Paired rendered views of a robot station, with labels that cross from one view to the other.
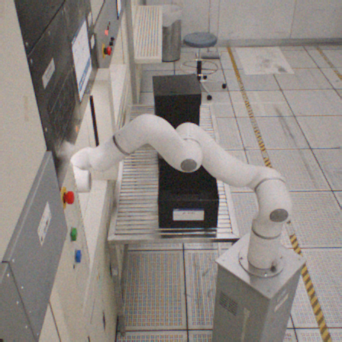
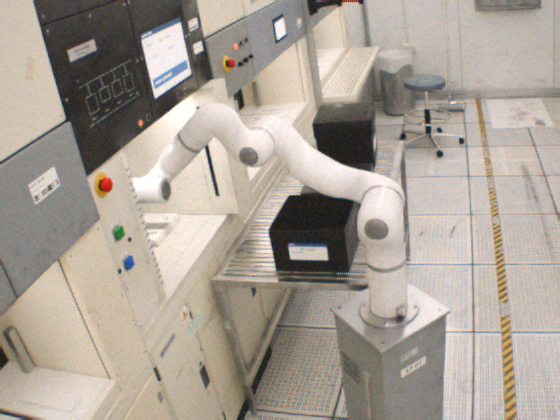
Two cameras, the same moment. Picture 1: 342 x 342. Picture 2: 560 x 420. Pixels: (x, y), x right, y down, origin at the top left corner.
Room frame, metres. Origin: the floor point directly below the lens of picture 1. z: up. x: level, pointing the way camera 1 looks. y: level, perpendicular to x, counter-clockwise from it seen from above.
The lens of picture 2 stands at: (-0.16, -0.61, 1.88)
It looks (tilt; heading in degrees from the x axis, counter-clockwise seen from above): 27 degrees down; 20
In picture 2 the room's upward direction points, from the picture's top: 10 degrees counter-clockwise
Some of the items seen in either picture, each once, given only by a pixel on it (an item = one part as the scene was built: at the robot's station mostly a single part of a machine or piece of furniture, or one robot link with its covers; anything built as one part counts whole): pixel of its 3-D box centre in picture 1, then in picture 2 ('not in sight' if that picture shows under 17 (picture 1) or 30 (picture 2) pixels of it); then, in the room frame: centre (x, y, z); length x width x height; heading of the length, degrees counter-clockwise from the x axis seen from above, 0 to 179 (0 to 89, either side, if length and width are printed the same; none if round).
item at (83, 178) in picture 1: (72, 180); (149, 190); (1.23, 0.36, 1.19); 0.13 x 0.09 x 0.08; 91
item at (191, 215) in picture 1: (187, 195); (317, 232); (1.55, -0.08, 0.85); 0.28 x 0.28 x 0.17; 0
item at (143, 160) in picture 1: (172, 206); (335, 267); (2.00, 0.00, 0.38); 1.30 x 0.60 x 0.76; 0
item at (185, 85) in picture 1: (175, 102); (347, 135); (2.43, -0.04, 0.89); 0.29 x 0.29 x 0.25; 4
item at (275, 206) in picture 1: (272, 211); (382, 232); (1.19, -0.38, 1.07); 0.19 x 0.12 x 0.24; 0
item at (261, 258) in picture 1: (263, 244); (387, 285); (1.22, -0.38, 0.85); 0.19 x 0.19 x 0.18
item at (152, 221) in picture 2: not in sight; (146, 227); (1.50, 0.61, 0.89); 0.22 x 0.21 x 0.04; 90
